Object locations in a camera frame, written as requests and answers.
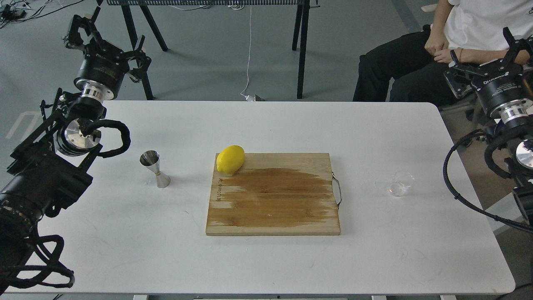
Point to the office chair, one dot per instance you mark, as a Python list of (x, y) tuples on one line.
[(463, 117)]

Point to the clear glass measuring cup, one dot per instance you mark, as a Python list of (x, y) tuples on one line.
[(401, 183)]

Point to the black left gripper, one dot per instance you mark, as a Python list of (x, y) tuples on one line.
[(104, 63)]

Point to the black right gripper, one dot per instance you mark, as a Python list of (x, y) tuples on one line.
[(500, 85)]

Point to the steel double jigger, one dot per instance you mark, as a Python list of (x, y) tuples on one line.
[(151, 160)]

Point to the seated person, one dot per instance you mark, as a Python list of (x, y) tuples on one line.
[(411, 68)]

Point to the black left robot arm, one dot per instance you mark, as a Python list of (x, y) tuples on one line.
[(50, 167)]

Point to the black metal table frame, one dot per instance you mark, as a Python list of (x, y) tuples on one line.
[(258, 50)]

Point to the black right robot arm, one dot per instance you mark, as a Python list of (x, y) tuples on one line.
[(509, 155)]

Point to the yellow lemon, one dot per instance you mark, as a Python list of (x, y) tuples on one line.
[(230, 159)]

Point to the wooden cutting board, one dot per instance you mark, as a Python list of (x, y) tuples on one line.
[(275, 194)]

